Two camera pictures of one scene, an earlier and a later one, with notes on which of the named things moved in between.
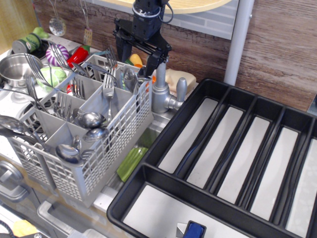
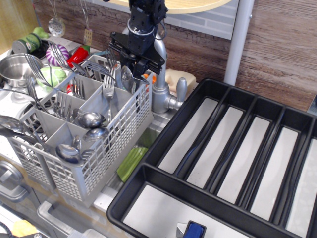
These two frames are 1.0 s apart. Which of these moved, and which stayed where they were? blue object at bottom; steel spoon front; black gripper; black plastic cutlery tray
Moved: black gripper
Stayed: blue object at bottom; steel spoon front; black plastic cutlery tray
